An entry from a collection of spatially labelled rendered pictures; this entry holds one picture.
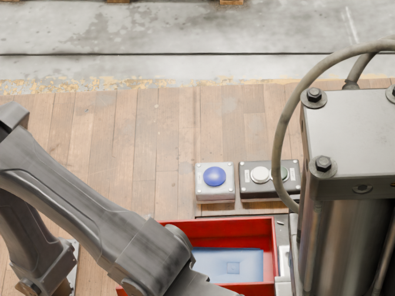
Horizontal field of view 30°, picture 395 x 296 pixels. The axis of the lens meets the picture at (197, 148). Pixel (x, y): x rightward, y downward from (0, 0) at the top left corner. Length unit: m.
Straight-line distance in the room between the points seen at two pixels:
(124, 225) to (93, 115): 0.64
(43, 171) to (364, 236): 0.36
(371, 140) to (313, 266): 0.16
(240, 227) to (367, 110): 0.63
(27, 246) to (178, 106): 0.51
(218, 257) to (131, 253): 0.43
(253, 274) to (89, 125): 0.44
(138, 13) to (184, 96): 1.54
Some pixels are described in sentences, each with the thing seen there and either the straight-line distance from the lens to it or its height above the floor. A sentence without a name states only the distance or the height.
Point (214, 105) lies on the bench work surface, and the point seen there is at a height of 0.90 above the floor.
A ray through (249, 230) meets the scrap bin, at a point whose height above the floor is 0.92.
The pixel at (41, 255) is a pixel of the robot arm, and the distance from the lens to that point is 1.05.
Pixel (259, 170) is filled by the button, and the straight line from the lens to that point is 1.27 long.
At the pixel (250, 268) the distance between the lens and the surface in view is 1.21.
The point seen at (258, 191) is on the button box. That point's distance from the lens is 1.26.
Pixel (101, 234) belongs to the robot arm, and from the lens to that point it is 0.81.
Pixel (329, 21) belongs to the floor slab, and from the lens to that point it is 2.89.
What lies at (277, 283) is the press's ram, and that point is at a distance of 0.89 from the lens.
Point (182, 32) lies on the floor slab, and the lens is 2.85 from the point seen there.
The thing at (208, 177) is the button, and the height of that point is 0.94.
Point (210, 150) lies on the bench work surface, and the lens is 1.35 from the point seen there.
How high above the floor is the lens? 1.98
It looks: 53 degrees down
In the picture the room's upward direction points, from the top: 6 degrees counter-clockwise
